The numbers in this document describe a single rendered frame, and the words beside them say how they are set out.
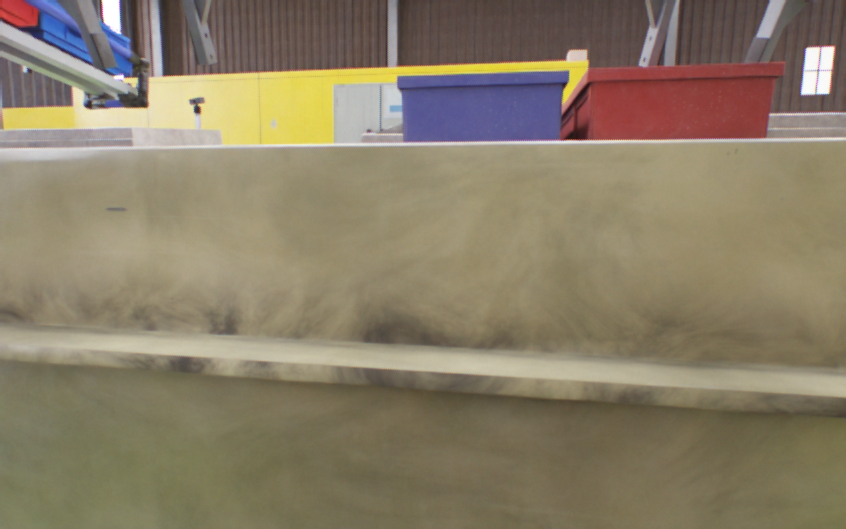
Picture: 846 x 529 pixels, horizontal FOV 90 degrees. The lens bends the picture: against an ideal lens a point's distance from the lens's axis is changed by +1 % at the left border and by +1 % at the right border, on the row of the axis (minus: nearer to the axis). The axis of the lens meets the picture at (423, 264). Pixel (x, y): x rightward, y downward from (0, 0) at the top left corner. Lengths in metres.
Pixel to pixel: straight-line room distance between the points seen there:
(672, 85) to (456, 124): 0.23
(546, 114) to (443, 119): 0.11
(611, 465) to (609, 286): 0.21
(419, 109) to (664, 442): 0.47
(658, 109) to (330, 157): 0.36
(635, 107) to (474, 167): 0.18
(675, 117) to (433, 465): 0.48
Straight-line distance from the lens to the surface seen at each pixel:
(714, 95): 0.56
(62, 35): 1.71
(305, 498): 0.64
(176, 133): 1.39
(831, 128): 1.16
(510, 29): 13.44
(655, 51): 0.65
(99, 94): 1.92
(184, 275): 0.62
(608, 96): 0.53
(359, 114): 3.28
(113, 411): 0.74
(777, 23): 0.71
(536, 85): 0.52
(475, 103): 0.51
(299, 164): 0.53
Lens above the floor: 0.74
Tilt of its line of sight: 7 degrees down
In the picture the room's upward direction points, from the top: 1 degrees clockwise
